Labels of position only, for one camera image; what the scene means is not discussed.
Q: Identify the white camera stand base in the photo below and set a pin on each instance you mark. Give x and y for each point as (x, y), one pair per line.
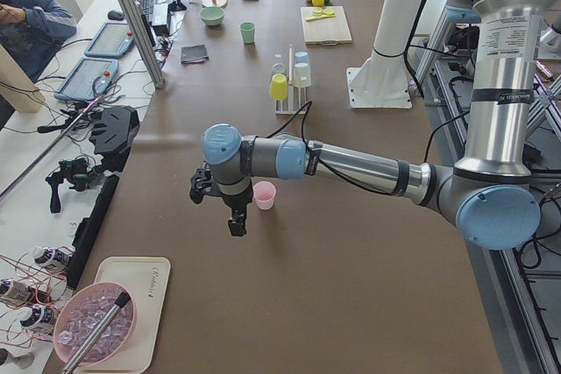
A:
(382, 81)

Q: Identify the wooden cutting board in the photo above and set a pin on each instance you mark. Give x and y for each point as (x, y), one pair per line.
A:
(329, 31)

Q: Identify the light blue cup on rack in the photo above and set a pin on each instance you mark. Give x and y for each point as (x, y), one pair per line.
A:
(302, 57)

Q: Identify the grey cup on rack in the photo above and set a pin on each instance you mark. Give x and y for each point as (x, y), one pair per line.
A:
(279, 68)

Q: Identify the white wire cup rack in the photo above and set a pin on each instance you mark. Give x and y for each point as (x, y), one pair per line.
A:
(296, 96)

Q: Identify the pink plastic cup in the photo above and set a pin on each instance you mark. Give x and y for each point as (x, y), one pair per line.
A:
(264, 193)

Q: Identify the green plastic cup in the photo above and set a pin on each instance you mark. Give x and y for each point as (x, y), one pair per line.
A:
(247, 30)

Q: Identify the green bowl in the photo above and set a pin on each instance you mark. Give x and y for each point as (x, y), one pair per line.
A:
(212, 15)

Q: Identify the yellow cup on rack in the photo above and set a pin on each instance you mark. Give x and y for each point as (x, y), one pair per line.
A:
(278, 89)

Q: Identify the pink bowl with ice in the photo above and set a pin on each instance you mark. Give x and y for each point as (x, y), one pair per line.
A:
(83, 313)

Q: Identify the blue teach pendant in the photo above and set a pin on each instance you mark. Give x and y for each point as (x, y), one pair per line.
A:
(88, 79)
(113, 41)

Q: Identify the grey folded cloth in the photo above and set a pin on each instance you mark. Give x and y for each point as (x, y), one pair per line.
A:
(193, 54)

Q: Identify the seated person blue hoodie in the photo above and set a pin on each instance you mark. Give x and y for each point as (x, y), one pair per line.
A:
(33, 31)

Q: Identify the white cup on rack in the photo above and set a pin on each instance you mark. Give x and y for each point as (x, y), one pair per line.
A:
(302, 75)

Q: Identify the cream plastic tray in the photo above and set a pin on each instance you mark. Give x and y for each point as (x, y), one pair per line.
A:
(146, 279)

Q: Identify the aluminium frame post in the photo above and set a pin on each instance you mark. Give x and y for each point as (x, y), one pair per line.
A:
(134, 19)

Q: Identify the lemon slices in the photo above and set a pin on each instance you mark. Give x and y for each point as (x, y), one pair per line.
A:
(322, 12)

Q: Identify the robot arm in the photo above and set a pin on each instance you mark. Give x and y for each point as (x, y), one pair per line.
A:
(485, 194)

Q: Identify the yellow plastic knife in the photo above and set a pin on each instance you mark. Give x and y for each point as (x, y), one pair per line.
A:
(315, 18)

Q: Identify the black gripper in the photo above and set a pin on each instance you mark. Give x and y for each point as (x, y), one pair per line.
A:
(233, 202)

